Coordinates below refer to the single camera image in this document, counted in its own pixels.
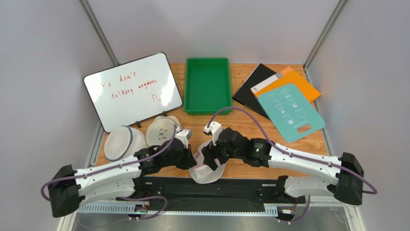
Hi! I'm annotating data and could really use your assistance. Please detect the white mesh laundry bag pink zipper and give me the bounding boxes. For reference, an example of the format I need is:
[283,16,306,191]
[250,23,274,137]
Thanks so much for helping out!
[189,140,226,184]

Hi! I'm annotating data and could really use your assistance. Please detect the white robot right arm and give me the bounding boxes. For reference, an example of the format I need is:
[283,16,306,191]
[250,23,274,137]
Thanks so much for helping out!
[202,127,364,205]

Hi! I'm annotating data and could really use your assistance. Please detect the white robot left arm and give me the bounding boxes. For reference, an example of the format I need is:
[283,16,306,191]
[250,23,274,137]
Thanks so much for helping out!
[46,139,197,218]

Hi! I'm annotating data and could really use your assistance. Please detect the black notebook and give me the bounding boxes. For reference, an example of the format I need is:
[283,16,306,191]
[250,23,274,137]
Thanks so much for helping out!
[232,63,278,118]

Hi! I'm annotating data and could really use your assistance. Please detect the green plastic tray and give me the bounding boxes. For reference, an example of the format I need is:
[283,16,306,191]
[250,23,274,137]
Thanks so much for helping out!
[183,58,233,116]

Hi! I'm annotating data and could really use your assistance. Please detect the teal plastic board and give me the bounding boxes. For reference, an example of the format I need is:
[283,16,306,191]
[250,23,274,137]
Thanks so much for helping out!
[257,84,325,142]

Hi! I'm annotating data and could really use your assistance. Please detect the whiteboard with red writing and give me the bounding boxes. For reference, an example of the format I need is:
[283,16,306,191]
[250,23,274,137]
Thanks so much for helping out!
[83,52,183,133]

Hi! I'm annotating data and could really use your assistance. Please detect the orange notebook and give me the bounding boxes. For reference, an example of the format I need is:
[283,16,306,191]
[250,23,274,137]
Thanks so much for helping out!
[250,66,321,103]

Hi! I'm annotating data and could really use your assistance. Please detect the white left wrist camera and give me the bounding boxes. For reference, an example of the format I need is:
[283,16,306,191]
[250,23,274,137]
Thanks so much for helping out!
[175,129,192,149]

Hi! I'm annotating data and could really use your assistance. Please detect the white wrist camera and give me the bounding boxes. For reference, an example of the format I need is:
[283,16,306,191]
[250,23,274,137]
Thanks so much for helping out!
[204,122,223,146]
[175,129,192,149]

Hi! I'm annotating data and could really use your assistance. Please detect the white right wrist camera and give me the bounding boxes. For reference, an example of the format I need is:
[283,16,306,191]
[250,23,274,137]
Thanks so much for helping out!
[204,122,223,146]

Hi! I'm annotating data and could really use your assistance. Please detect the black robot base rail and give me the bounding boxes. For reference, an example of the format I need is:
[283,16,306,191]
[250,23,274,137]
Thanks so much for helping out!
[130,176,306,212]

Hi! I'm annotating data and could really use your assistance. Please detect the white slotted cable duct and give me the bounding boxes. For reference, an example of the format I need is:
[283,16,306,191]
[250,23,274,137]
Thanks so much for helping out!
[77,201,279,217]

